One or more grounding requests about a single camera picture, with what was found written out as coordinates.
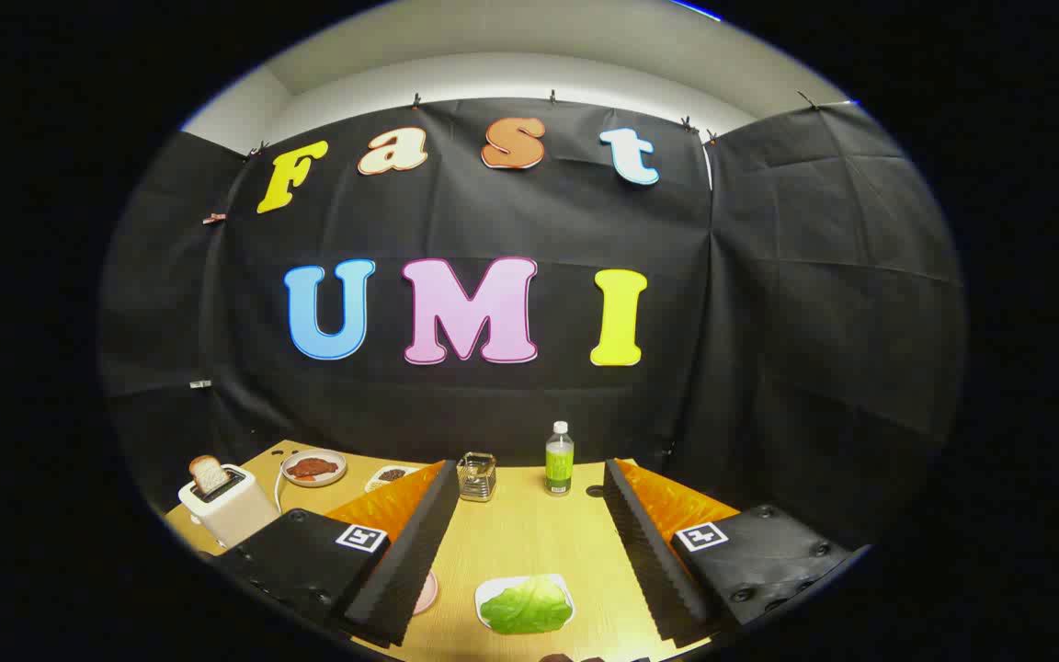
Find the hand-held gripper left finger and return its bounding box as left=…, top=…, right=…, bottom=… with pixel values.
left=213, top=459, right=461, bottom=648

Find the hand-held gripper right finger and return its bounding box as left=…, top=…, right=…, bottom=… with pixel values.
left=603, top=458, right=861, bottom=646

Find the green lettuce leaf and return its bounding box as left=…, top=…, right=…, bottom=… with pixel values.
left=480, top=576, right=574, bottom=635

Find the toast bread slice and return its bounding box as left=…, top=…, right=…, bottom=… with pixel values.
left=189, top=455, right=232, bottom=496

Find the white square plate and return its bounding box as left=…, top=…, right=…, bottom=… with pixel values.
left=475, top=574, right=575, bottom=633

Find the white divided bean dish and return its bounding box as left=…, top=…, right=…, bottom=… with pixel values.
left=365, top=465, right=420, bottom=493

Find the beige round plate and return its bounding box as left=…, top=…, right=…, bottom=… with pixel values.
left=280, top=449, right=347, bottom=487

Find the green label water bottle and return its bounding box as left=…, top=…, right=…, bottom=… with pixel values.
left=545, top=421, right=575, bottom=497

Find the white toaster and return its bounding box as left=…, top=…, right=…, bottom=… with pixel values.
left=178, top=464, right=280, bottom=550

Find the black backdrop cloth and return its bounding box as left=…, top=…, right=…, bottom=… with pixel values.
left=99, top=97, right=967, bottom=553

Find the metal wire utensil holder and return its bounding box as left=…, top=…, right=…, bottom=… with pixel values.
left=456, top=451, right=497, bottom=503

